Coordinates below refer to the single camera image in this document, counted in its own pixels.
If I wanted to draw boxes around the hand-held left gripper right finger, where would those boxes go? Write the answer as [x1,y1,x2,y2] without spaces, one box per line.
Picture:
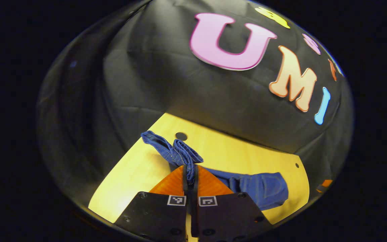
[191,165,273,242]

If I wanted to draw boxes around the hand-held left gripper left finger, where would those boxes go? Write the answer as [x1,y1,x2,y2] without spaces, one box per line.
[115,165,189,242]

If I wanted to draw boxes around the blue denim jeans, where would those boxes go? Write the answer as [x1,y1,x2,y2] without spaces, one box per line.
[141,130,289,211]

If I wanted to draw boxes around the black backdrop cloth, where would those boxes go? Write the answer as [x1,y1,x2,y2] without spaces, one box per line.
[36,0,354,209]

